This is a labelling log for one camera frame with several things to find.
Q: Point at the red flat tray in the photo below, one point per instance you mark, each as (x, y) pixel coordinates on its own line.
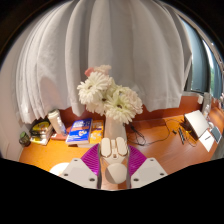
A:
(58, 136)

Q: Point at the grey tablet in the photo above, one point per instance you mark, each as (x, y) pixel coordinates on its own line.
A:
(216, 134)

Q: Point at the blue book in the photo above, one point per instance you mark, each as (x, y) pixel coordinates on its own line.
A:
(80, 131)

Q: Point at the white curtain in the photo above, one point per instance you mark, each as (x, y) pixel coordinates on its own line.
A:
(100, 40)

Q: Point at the white paper sheet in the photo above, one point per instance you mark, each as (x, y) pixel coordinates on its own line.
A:
(207, 140)

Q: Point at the dark green mug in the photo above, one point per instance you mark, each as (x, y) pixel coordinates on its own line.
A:
(24, 139)

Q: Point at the white ceramic vase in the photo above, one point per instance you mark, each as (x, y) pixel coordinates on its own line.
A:
(113, 130)

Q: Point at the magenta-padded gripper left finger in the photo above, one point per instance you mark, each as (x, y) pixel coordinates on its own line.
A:
(78, 171)

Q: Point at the silver laptop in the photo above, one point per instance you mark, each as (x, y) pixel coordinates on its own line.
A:
(196, 123)

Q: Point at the white flower bouquet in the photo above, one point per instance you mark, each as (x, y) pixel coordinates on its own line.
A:
(103, 96)

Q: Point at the window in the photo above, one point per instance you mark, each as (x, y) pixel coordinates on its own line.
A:
(200, 60)

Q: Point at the stack of dark books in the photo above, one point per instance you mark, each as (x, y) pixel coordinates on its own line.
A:
(40, 131)

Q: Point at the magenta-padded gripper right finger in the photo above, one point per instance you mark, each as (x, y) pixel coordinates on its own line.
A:
(148, 171)

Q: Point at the black pen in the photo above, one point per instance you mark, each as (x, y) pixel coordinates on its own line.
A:
(181, 135)

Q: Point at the white computer mouse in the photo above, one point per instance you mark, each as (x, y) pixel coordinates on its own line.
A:
(116, 171)

